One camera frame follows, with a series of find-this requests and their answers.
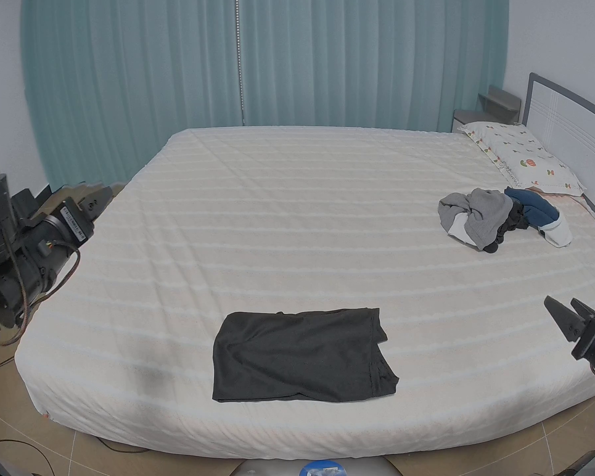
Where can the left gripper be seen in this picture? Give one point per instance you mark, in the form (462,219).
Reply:
(64,236)

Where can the black T-shirt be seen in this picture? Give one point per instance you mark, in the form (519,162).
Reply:
(297,355)

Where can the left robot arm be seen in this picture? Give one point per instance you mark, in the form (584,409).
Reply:
(10,275)

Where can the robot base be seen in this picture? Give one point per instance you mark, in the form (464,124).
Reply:
(277,469)

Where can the pile of clothes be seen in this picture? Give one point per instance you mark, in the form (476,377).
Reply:
(486,216)

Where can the bed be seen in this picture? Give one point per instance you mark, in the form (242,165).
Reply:
(302,216)

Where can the white printed pillow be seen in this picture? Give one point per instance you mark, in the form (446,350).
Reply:
(525,156)

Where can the grey bedside table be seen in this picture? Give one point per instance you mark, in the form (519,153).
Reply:
(496,107)

